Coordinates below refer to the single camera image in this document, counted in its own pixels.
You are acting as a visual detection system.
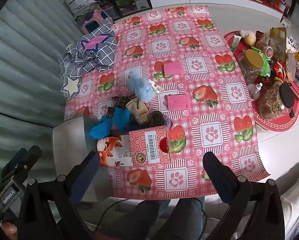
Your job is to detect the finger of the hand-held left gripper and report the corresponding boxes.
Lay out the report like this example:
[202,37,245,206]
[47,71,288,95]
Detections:
[17,145,43,178]

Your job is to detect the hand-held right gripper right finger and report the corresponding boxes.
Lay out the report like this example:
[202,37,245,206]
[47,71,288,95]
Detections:
[202,151,286,240]

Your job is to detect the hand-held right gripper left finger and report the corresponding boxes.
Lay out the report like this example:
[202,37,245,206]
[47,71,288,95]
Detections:
[13,151,101,240]

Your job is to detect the blue cloth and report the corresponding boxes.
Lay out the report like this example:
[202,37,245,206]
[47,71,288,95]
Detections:
[89,107,132,137]

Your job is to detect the purple brown knitted sleeve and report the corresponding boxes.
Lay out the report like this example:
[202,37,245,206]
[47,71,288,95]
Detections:
[149,110,173,129]

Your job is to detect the pink sponge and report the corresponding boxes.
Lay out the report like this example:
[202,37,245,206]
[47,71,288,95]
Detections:
[167,94,191,110]
[164,61,184,77]

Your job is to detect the leopard print cloth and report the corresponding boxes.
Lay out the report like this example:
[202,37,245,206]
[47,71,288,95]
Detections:
[107,95,137,118]

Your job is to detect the beige cloth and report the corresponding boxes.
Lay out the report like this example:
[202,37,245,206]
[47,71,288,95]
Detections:
[126,98,151,125]

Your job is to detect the light blue fluffy plush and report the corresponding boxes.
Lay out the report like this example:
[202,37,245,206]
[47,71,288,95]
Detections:
[128,70,155,103]

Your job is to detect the person's left hand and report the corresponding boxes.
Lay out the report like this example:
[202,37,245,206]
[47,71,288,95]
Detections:
[1,221,17,235]

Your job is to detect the person's blue jeans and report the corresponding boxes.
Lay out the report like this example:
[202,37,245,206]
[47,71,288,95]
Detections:
[134,196,207,240]

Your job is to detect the pink strawberry tablecloth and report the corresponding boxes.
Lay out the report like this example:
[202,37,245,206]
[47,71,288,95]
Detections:
[64,5,271,200]

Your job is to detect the red patterned tissue box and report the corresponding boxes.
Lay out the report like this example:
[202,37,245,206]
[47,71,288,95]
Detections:
[97,125,171,167]

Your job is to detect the red round tray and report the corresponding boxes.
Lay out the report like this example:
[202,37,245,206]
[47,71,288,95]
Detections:
[223,30,299,132]

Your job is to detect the white quilt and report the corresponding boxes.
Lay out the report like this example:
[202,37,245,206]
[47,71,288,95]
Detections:
[279,170,299,240]

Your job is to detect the small clear bottle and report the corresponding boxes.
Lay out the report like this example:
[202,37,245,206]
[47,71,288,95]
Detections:
[248,82,263,100]

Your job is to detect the silver sequin ornament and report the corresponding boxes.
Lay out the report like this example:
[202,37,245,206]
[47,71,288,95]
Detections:
[147,79,165,95]

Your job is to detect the black lid jar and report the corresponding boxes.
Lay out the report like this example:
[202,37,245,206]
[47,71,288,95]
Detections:
[257,82,299,120]

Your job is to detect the green snack packet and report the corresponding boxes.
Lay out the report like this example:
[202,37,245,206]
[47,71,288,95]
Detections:
[251,45,271,77]

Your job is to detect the grey plaid star cloth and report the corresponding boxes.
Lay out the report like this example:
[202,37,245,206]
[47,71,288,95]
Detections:
[59,19,117,98]

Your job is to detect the gold lid jar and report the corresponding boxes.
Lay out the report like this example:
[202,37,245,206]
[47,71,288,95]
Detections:
[237,49,265,84]

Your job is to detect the green white tube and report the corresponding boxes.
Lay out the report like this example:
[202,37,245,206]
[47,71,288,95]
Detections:
[229,35,241,52]

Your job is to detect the pink plastic stool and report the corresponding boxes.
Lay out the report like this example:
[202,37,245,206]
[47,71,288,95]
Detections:
[81,10,112,34]

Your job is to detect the clear snack bag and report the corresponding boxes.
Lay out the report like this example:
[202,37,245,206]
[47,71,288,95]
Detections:
[264,27,288,60]

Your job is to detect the white printed bag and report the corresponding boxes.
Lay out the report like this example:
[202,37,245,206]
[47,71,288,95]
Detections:
[63,0,100,18]

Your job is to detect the black cable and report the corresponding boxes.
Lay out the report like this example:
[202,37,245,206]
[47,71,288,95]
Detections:
[93,199,140,233]

